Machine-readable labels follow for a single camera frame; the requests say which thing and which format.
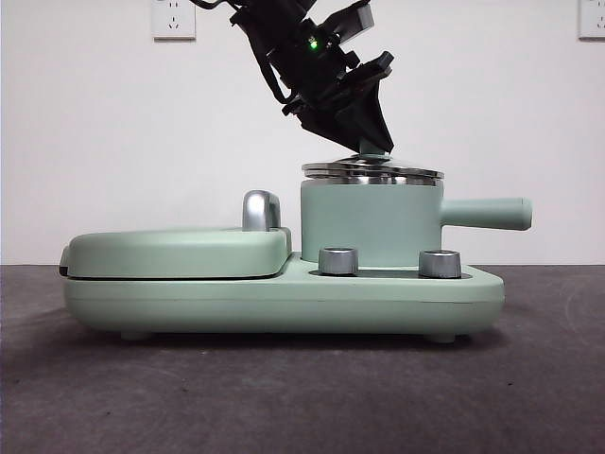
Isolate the glass lid with green knob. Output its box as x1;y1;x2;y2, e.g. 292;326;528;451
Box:
301;139;445;181

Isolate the silver control knob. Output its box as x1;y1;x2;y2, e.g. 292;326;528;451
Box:
319;246;359;276
418;249;463;279

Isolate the mint green breakfast machine base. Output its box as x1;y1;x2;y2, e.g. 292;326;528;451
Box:
63;252;506;342

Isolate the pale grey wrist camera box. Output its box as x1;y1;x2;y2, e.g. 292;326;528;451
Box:
320;2;375;44

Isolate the mint green pot with handle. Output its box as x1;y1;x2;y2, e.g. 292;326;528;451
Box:
300;175;534;265

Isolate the chrome griddle cover handle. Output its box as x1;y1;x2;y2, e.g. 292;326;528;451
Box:
242;189;285;233

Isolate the white wall socket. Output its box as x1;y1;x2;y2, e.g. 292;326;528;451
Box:
151;0;197;41
578;0;605;41

